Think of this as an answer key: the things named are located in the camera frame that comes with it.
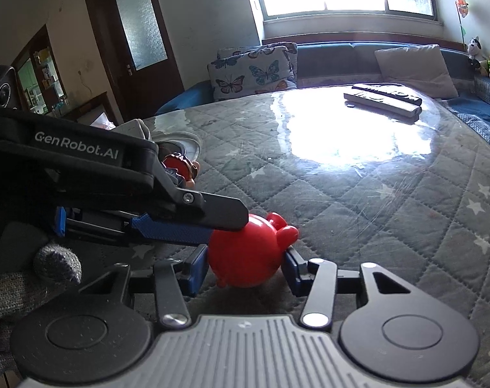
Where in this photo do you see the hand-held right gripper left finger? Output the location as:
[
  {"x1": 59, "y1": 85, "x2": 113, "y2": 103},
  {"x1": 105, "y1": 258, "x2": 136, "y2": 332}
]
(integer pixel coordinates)
[{"x1": 79, "y1": 244, "x2": 209, "y2": 329}]

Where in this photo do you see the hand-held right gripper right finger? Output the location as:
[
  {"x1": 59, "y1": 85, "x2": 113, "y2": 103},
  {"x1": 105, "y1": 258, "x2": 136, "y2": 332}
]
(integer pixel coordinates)
[{"x1": 281, "y1": 248, "x2": 416, "y2": 329}]

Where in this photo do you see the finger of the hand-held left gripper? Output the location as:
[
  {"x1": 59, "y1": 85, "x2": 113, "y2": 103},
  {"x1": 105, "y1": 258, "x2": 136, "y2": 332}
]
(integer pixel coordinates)
[
  {"x1": 55, "y1": 206, "x2": 213, "y2": 248},
  {"x1": 124, "y1": 161, "x2": 250, "y2": 232}
]

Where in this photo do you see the red pig toy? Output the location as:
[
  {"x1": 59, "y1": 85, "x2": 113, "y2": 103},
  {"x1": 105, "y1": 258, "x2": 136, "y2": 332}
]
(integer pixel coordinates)
[{"x1": 208, "y1": 211, "x2": 300, "y2": 289}]

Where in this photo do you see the red and black figure toy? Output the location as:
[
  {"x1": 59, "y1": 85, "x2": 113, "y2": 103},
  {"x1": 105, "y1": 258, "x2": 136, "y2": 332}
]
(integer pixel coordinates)
[{"x1": 163, "y1": 153, "x2": 201, "y2": 190}]

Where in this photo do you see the white plush rabbit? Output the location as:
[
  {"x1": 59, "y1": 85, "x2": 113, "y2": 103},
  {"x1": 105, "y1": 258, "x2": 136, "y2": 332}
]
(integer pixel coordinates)
[{"x1": 119, "y1": 119, "x2": 202, "y2": 158}]

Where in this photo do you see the person's left hand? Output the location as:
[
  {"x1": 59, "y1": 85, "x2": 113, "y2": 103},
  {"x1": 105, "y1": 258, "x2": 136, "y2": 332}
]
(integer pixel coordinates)
[{"x1": 0, "y1": 242, "x2": 83, "y2": 366}]

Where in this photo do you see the dark wooden chair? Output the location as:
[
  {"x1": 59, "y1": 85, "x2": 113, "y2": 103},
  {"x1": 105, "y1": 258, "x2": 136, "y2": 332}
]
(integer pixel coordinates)
[{"x1": 63, "y1": 92, "x2": 122, "y2": 127}]

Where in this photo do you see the grey quilted star tablecloth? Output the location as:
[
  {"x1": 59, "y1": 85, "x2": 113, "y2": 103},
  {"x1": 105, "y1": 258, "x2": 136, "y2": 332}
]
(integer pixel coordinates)
[{"x1": 67, "y1": 85, "x2": 490, "y2": 381}]

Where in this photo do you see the wooden shelf cabinet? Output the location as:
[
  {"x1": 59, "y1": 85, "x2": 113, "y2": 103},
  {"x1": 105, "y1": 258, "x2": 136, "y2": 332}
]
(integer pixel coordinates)
[{"x1": 11, "y1": 24, "x2": 68, "y2": 114}]

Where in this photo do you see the dark wooden door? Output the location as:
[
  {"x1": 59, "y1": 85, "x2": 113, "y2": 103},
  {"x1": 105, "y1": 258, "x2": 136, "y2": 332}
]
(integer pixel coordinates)
[{"x1": 83, "y1": 0, "x2": 186, "y2": 121}]

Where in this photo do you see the butterfly print pillow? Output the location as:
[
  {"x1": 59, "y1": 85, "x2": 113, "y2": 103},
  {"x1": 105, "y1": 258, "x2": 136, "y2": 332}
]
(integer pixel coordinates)
[
  {"x1": 216, "y1": 41, "x2": 299, "y2": 85},
  {"x1": 208, "y1": 46, "x2": 297, "y2": 102}
]

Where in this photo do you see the grey remote control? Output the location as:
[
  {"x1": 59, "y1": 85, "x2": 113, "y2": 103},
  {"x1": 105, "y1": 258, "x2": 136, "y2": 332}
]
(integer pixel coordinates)
[{"x1": 343, "y1": 91, "x2": 422, "y2": 120}]

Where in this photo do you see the blue sofa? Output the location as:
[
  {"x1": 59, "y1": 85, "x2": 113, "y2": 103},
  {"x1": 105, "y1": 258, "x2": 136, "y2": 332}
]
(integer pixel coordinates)
[{"x1": 155, "y1": 40, "x2": 490, "y2": 154}]

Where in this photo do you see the black remote control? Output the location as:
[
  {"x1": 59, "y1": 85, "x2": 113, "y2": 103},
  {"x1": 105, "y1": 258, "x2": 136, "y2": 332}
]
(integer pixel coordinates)
[{"x1": 351, "y1": 83, "x2": 423, "y2": 106}]

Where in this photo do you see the white cushion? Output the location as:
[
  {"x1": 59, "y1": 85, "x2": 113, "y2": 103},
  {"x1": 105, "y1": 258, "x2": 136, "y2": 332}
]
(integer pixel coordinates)
[{"x1": 374, "y1": 44, "x2": 460, "y2": 100}]

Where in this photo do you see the black and white cow plush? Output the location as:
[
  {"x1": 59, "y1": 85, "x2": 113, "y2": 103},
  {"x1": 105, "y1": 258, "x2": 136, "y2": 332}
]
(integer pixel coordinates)
[{"x1": 466, "y1": 36, "x2": 488, "y2": 70}]

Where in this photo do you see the colourful pinwheel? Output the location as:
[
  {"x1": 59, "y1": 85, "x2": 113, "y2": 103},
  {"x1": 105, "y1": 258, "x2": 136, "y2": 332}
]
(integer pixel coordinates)
[{"x1": 454, "y1": 0, "x2": 471, "y2": 45}]

